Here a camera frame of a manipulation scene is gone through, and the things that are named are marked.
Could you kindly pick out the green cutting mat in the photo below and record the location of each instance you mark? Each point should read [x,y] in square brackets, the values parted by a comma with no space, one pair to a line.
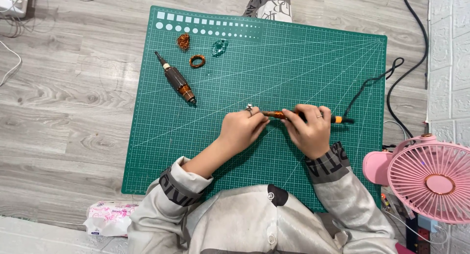
[279,63]

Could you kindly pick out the person's grey printed trouser leg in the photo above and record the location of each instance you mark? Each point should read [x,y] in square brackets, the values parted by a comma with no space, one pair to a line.
[270,6]

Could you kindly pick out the person's left hand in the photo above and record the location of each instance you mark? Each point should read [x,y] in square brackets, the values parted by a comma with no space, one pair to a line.
[240,131]

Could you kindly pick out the white pink tissue packet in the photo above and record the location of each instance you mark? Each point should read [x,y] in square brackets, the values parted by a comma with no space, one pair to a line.
[110,218]

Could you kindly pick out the black power strip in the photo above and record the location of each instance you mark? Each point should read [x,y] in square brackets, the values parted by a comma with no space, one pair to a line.
[426,241]

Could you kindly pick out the white power socket box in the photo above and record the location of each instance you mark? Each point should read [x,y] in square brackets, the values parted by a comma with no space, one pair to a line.
[13,2]

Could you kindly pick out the brown motor armature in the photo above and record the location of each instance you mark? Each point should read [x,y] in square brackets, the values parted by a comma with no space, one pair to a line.
[177,79]

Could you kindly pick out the black orange soldering iron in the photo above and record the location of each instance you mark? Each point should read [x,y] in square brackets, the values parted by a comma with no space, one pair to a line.
[339,119]

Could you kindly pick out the person's grey buttoned shirt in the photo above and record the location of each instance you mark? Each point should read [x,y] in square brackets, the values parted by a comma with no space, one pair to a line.
[264,224]

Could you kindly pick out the person's left fingers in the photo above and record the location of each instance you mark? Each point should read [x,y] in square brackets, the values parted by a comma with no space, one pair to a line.
[259,120]

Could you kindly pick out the pink desk fan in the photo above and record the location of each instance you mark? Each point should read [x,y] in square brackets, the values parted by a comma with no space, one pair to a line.
[429,180]

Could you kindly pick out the copper wound rotor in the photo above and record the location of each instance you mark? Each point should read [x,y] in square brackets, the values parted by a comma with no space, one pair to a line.
[276,114]

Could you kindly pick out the person's right hand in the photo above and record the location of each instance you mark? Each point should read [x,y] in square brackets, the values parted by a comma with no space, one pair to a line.
[310,136]

